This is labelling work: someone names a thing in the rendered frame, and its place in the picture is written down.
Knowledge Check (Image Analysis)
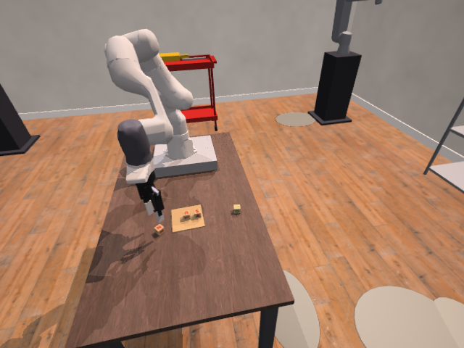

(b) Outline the peach flat mat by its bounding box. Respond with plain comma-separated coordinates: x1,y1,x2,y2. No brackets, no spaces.
171,205,205,233

